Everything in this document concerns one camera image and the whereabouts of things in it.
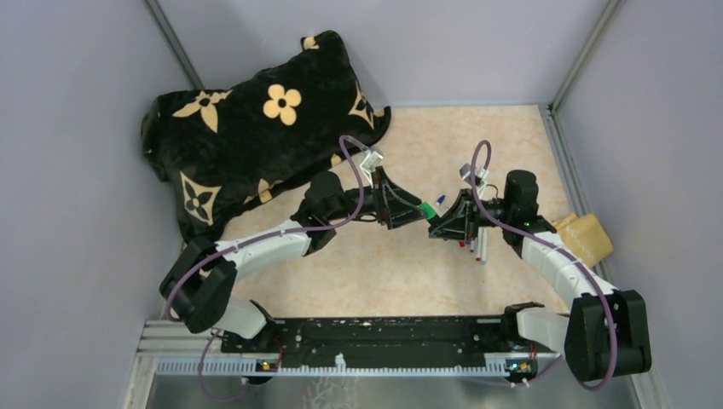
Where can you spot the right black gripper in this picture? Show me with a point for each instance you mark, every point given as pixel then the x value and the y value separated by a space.
pixel 454 224

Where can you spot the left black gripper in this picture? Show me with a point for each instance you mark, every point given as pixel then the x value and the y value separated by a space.
pixel 378 198

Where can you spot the bright green square cap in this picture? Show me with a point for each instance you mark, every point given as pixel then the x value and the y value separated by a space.
pixel 427 210

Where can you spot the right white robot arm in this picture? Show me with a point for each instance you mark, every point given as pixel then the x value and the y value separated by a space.
pixel 605 332

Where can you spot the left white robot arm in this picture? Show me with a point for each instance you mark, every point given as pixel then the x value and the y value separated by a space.
pixel 199 285

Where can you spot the white light-blue pen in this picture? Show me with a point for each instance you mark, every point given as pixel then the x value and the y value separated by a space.
pixel 483 245

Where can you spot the black floral plush blanket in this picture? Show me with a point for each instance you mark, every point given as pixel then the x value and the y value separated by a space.
pixel 227 151

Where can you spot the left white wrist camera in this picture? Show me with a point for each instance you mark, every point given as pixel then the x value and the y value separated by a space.
pixel 372 159

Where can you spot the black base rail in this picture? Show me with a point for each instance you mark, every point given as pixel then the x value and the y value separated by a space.
pixel 435 342

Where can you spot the grey cable duct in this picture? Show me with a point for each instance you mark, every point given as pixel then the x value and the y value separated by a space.
pixel 254 368

